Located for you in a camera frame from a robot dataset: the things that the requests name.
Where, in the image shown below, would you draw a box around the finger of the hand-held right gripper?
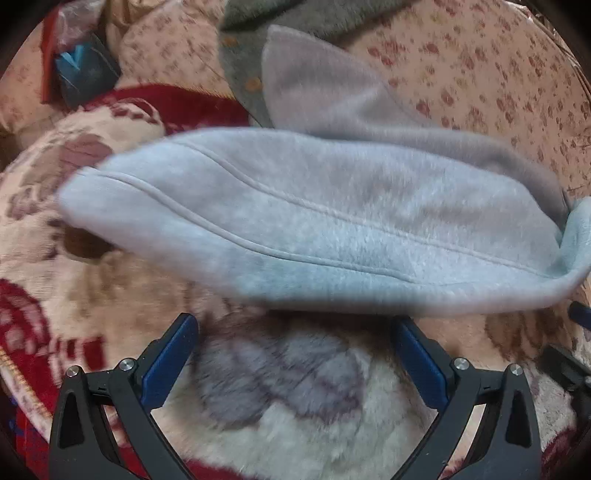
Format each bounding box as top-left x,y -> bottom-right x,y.
569,301 -> 591,330

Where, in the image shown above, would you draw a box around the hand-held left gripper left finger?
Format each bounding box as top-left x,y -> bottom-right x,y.
48,313 -> 199,480

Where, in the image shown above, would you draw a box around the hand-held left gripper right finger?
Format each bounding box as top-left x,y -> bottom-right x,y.
391,318 -> 542,480

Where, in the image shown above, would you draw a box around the light grey fleece pants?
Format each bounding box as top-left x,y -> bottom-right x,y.
55,25 -> 591,319

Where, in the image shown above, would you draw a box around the red and cream floral blanket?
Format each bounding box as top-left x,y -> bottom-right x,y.
0,85 -> 591,480

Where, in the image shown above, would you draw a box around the pink floral bed sheet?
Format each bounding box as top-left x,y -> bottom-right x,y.
0,0 -> 591,199

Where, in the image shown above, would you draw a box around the dark grey knitted cardigan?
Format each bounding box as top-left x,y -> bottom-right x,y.
218,0 -> 416,127

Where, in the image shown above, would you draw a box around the dark blue bag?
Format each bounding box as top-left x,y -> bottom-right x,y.
54,34 -> 122,105

